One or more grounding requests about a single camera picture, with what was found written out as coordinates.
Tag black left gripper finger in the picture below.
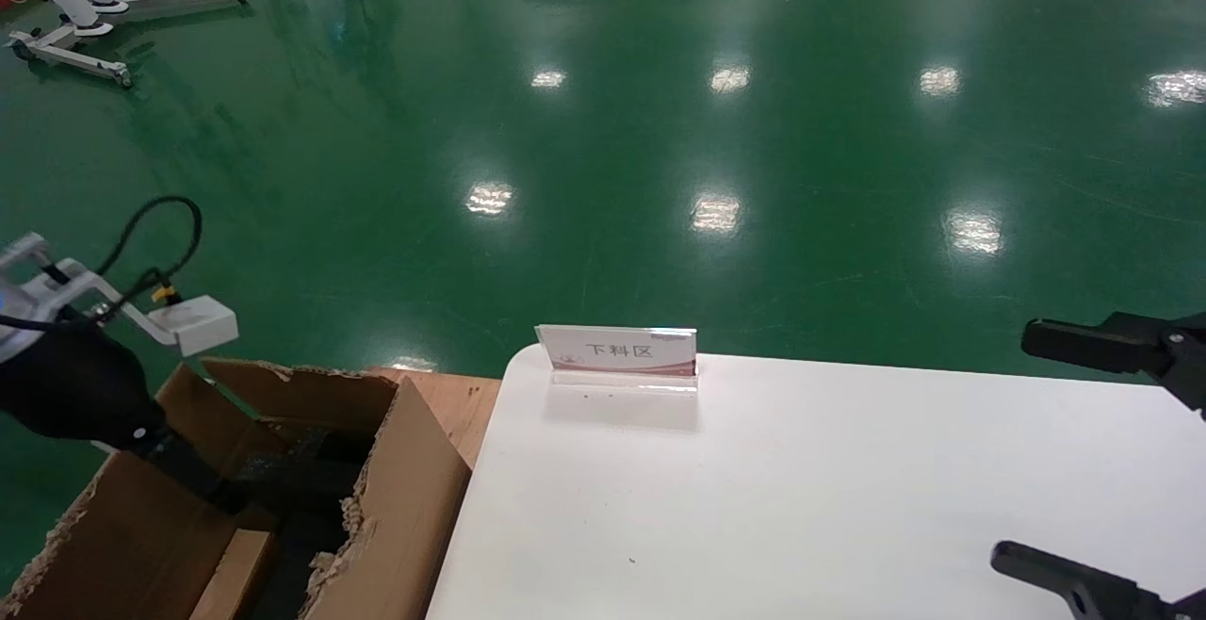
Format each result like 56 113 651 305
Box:
139 430 252 515

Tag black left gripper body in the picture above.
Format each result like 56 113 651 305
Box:
0 317 168 456

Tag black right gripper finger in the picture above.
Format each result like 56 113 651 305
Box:
1020 311 1206 416
989 541 1206 620

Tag small cardboard box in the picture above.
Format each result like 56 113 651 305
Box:
187 527 281 620

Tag large torn cardboard box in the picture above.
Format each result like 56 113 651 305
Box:
0 357 473 620

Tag black foam insert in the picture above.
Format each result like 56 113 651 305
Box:
234 420 368 512

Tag white wheeled robot stand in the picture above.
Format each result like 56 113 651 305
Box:
4 0 249 90

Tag acrylic sign with Chinese text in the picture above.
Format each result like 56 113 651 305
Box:
534 323 699 391

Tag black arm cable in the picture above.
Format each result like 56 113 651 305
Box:
92 194 204 321

